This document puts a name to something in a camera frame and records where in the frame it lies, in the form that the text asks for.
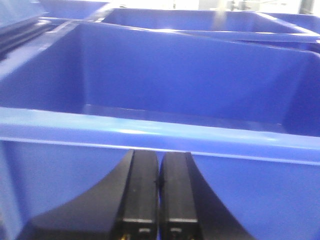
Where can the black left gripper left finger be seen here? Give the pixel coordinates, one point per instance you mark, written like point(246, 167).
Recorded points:
point(121, 206)

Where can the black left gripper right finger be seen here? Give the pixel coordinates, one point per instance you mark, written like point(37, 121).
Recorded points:
point(189, 208)

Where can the blue plastic bin left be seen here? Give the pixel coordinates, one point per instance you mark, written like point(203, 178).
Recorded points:
point(75, 100)

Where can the blue plastic bin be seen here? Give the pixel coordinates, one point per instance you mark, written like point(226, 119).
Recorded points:
point(75, 100)
point(239, 26)

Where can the blue plastic bin rear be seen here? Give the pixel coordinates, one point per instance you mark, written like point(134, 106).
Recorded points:
point(239, 26)

